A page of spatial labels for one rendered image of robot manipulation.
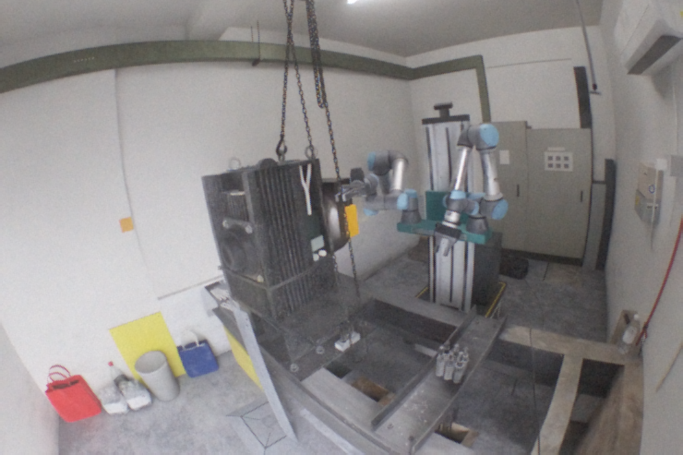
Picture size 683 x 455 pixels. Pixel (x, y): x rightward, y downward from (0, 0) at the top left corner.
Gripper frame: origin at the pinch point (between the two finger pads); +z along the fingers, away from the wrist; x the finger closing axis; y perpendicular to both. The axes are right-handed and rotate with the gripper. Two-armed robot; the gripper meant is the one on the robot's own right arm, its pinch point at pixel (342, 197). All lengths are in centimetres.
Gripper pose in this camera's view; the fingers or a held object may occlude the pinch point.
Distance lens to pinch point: 112.6
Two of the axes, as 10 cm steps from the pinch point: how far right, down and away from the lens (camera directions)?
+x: -8.7, 0.4, 5.0
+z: -4.7, 2.6, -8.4
